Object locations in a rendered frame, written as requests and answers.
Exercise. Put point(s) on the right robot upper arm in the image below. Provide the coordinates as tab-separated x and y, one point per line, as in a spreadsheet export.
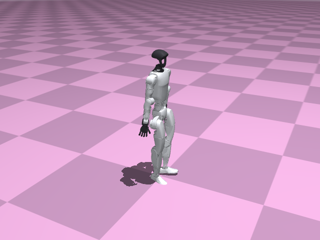
150	83

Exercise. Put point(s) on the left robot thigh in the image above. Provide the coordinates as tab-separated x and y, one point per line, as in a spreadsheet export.
169	126

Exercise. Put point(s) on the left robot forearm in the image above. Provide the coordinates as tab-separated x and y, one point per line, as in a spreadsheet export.
165	102

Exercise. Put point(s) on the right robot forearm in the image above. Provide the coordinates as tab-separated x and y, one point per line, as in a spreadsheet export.
147	111

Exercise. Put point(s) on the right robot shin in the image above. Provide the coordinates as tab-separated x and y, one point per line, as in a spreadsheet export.
156	161

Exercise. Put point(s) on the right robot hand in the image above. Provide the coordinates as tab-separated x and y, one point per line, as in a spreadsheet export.
144	129

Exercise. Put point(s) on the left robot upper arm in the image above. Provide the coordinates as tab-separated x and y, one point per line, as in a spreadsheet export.
169	71

